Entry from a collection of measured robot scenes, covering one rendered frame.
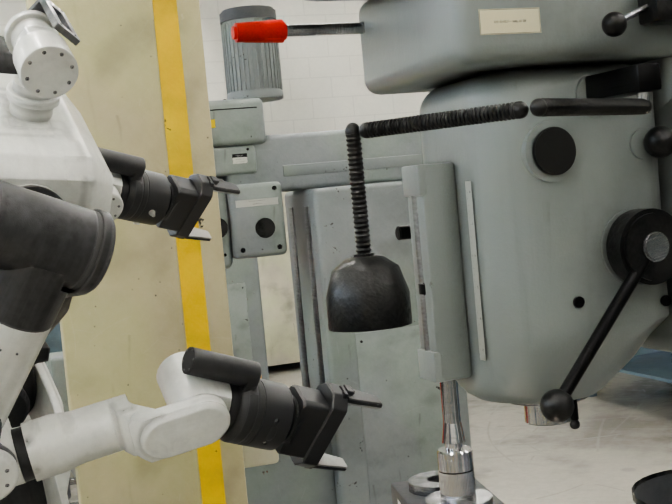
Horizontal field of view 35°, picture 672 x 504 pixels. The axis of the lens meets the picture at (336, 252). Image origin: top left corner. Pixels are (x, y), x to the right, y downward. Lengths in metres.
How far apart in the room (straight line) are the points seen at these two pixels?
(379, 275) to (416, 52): 0.24
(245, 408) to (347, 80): 9.44
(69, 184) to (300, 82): 9.31
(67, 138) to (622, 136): 0.65
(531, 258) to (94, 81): 1.86
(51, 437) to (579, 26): 0.75
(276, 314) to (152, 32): 6.88
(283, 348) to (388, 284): 8.66
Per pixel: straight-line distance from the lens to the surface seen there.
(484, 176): 0.99
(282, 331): 9.51
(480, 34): 0.95
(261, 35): 1.10
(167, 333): 2.73
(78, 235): 1.16
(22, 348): 1.21
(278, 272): 9.47
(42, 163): 1.27
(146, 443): 1.30
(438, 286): 1.03
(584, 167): 1.01
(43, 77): 1.28
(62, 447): 1.31
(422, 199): 1.02
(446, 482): 1.43
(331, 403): 1.40
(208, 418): 1.30
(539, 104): 0.82
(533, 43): 0.97
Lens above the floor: 1.53
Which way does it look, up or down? 3 degrees down
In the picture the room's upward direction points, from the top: 5 degrees counter-clockwise
